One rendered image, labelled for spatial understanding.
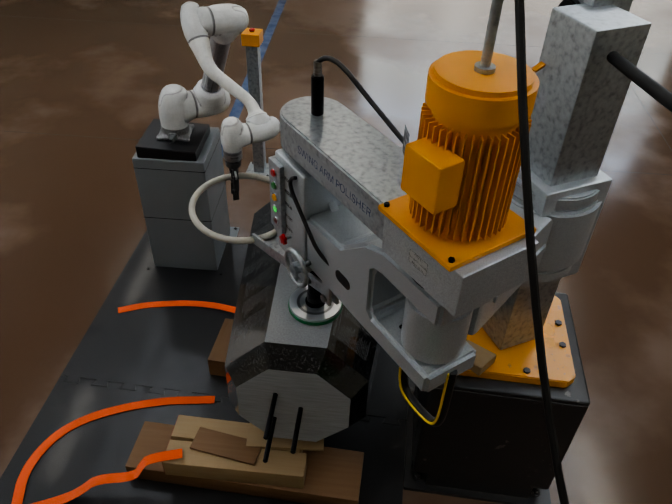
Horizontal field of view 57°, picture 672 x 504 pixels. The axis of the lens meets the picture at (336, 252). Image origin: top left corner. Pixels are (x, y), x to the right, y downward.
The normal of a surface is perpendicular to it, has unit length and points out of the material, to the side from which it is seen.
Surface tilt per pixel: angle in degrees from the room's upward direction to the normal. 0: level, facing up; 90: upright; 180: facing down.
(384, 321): 0
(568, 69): 90
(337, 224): 4
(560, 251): 90
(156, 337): 0
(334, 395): 90
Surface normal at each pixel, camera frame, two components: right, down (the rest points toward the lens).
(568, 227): 0.18, 0.64
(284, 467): 0.03, -0.76
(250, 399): -0.11, 0.65
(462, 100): -0.48, 0.56
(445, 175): 0.54, 0.56
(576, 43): -0.92, 0.22
